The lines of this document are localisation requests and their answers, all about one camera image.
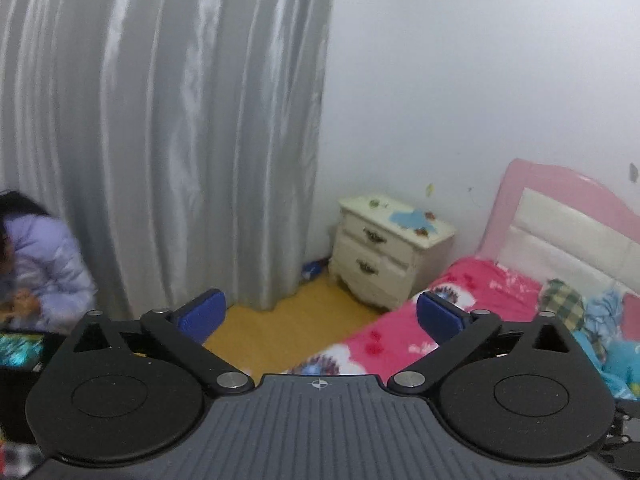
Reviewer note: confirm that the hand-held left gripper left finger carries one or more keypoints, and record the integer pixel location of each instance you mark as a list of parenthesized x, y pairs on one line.
[(202, 317)]

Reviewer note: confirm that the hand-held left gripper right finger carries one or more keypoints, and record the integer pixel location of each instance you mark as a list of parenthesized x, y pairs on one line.
[(440, 317)]

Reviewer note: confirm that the pink floral bed blanket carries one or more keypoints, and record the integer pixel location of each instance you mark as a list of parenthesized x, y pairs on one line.
[(395, 335)]

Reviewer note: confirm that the blue patterned quilt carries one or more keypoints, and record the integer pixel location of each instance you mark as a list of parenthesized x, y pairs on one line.
[(625, 360)]

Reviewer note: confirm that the cream nightstand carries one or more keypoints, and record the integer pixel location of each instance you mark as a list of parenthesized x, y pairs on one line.
[(380, 265)]

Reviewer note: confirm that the blue cloth on nightstand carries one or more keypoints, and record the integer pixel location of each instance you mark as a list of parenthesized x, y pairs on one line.
[(410, 219)]

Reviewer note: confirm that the light blue crumpled cloth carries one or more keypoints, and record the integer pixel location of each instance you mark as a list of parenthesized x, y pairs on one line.
[(602, 317)]

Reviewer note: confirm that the blue packet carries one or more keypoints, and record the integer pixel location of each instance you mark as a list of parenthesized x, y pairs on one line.
[(315, 270)]

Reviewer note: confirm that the pink pillow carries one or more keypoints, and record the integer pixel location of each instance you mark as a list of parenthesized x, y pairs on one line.
[(632, 312)]

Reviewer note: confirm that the plaid pillow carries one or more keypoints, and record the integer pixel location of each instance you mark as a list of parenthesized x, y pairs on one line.
[(562, 305)]

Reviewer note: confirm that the pink and white headboard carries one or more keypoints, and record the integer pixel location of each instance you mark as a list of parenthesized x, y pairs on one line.
[(565, 230)]

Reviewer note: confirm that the grey curtain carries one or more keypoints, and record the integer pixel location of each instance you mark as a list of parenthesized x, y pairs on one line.
[(175, 135)]

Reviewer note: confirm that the tablet with lit screen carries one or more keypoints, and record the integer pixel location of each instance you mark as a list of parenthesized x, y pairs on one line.
[(20, 352)]

